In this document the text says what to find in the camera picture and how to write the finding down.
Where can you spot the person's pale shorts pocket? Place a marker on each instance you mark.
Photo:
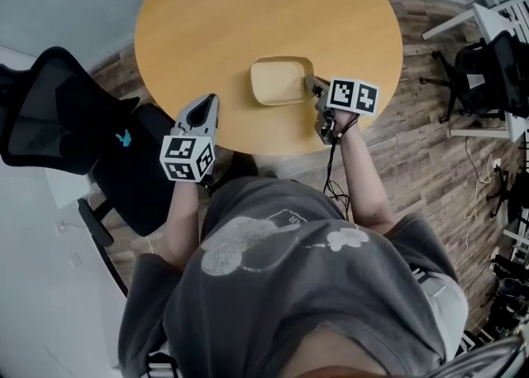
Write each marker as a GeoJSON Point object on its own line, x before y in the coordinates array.
{"type": "Point", "coordinates": [446, 310]}

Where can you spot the black swivel office chair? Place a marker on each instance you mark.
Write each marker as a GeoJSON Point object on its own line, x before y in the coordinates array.
{"type": "Point", "coordinates": [492, 74]}

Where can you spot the person's black shoe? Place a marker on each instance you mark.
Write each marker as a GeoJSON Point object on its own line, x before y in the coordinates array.
{"type": "Point", "coordinates": [271, 174]}

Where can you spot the white low cabinet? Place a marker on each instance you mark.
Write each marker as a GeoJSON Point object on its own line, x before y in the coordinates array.
{"type": "Point", "coordinates": [66, 188]}

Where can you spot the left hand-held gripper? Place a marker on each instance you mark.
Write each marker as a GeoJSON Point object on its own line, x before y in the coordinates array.
{"type": "Point", "coordinates": [182, 159]}

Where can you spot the beige rectangular tray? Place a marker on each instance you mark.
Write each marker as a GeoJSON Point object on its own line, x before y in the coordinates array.
{"type": "Point", "coordinates": [277, 80]}

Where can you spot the white wall socket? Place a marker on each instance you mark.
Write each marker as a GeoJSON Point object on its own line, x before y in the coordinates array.
{"type": "Point", "coordinates": [63, 228]}

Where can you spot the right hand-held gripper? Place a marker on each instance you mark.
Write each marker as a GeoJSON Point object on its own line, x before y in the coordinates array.
{"type": "Point", "coordinates": [351, 97]}

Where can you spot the person's grey printed t-shirt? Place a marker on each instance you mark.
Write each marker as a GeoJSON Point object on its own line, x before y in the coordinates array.
{"type": "Point", "coordinates": [289, 285]}

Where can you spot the round wooden table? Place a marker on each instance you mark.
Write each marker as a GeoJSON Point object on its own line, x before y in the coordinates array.
{"type": "Point", "coordinates": [248, 16]}

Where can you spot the person's right forearm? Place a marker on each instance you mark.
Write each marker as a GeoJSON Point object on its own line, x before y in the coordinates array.
{"type": "Point", "coordinates": [365, 186]}

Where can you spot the black mesh office chair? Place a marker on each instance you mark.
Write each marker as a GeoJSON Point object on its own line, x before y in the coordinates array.
{"type": "Point", "coordinates": [82, 120]}

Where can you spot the white desk frame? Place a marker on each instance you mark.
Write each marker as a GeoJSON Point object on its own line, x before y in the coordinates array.
{"type": "Point", "coordinates": [512, 128]}

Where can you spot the person's left forearm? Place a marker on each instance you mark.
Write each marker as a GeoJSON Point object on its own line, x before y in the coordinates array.
{"type": "Point", "coordinates": [182, 223]}

